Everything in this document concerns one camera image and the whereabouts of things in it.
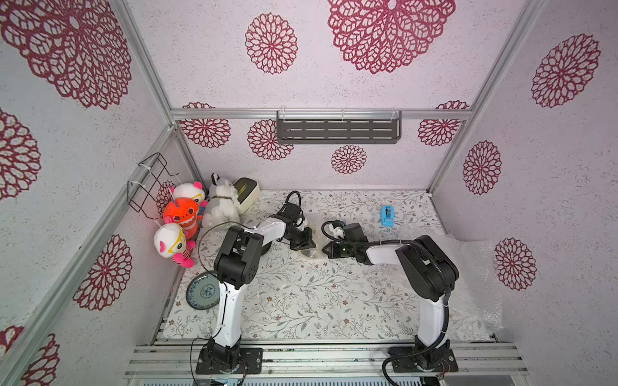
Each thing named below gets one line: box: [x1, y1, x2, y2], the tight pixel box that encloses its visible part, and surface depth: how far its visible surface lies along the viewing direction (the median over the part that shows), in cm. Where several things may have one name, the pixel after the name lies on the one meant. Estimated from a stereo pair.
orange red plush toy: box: [162, 197, 204, 240], surface depth 91 cm
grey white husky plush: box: [201, 172, 241, 230], surface depth 102 cm
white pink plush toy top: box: [170, 180, 208, 207], surface depth 97 cm
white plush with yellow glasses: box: [152, 222, 196, 268], surface depth 82 cm
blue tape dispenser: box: [381, 205, 396, 228], surface depth 111 cm
